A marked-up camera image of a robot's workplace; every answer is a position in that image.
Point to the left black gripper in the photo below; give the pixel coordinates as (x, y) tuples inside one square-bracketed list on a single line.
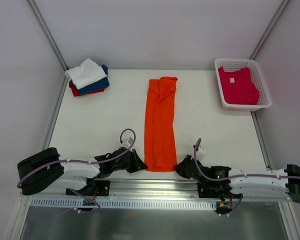
[(134, 160)]

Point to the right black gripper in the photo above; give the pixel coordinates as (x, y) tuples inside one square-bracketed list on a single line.
[(187, 165)]

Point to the orange t-shirt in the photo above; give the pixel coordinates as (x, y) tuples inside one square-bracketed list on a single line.
[(160, 153)]

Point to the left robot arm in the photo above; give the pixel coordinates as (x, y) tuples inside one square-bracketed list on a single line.
[(47, 170)]

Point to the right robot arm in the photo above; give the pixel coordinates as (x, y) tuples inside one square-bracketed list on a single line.
[(284, 180)]

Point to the blue folded t-shirt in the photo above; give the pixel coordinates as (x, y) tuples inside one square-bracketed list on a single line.
[(101, 84)]

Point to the red folded t-shirt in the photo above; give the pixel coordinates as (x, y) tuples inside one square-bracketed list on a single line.
[(77, 94)]

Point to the pink t-shirt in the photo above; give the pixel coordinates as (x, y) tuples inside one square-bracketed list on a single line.
[(238, 88)]

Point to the white plastic basket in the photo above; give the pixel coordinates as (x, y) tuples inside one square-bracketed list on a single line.
[(235, 64)]

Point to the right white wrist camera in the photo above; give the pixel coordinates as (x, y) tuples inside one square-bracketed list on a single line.
[(200, 153)]

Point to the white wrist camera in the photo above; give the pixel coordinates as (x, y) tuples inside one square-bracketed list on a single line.
[(128, 143), (200, 153)]

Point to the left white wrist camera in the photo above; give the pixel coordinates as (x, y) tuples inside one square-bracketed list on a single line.
[(128, 143)]

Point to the aluminium mounting rail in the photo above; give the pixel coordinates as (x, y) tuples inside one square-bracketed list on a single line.
[(166, 190)]

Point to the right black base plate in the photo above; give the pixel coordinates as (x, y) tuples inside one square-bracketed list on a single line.
[(206, 191)]

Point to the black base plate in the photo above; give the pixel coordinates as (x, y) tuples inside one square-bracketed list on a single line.
[(206, 191), (95, 188)]

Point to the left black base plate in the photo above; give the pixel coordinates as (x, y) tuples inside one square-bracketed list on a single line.
[(95, 188)]

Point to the white slotted cable duct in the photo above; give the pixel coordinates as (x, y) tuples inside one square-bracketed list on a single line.
[(144, 204)]

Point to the right aluminium corner post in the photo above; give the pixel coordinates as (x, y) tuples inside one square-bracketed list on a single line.
[(270, 27)]

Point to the aluminium corner post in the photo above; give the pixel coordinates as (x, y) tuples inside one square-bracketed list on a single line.
[(47, 33), (270, 27)]

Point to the left aluminium corner post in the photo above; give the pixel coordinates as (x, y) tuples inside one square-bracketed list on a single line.
[(47, 33)]

